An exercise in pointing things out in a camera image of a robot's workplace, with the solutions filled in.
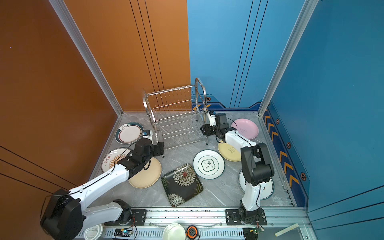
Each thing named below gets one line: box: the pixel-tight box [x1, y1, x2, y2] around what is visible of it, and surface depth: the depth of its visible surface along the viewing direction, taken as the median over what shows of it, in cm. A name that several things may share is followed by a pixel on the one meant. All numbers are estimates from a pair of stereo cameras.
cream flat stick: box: [274, 223, 299, 237], surface depth 71 cm
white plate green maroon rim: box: [115, 122, 144, 145], surface depth 108 cm
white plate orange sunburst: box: [101, 147, 131, 173], surface depth 96 cm
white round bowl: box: [162, 222, 186, 240], surface depth 70 cm
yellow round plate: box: [218, 139, 242, 162], surface depth 98 cm
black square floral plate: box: [161, 163, 204, 208], surface depth 85 cm
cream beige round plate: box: [128, 157, 162, 189], surface depth 86 cm
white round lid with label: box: [84, 224, 104, 240], surface depth 65 cm
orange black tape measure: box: [186, 225, 198, 239], surface depth 68 cm
